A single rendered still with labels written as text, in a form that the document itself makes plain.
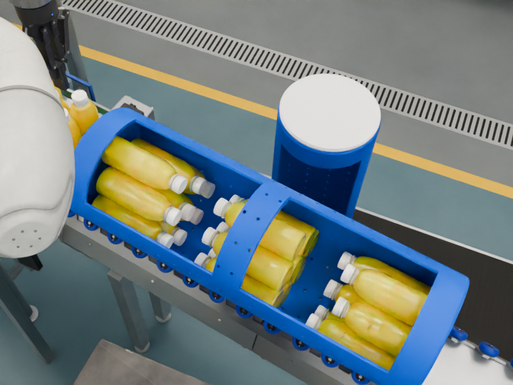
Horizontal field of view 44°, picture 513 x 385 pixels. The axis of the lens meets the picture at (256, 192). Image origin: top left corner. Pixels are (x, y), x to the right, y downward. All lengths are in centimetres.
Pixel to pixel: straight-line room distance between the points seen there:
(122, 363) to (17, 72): 79
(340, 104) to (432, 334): 76
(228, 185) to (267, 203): 27
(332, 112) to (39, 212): 120
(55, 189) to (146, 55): 275
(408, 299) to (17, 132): 85
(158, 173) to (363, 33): 231
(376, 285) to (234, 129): 184
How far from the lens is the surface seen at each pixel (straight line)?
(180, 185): 141
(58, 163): 68
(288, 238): 132
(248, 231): 128
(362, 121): 174
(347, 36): 353
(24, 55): 84
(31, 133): 69
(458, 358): 158
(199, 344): 249
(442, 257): 260
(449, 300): 127
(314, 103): 175
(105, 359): 142
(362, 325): 131
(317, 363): 150
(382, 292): 130
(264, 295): 137
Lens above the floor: 233
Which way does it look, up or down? 56 degrees down
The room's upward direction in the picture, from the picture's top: 4 degrees clockwise
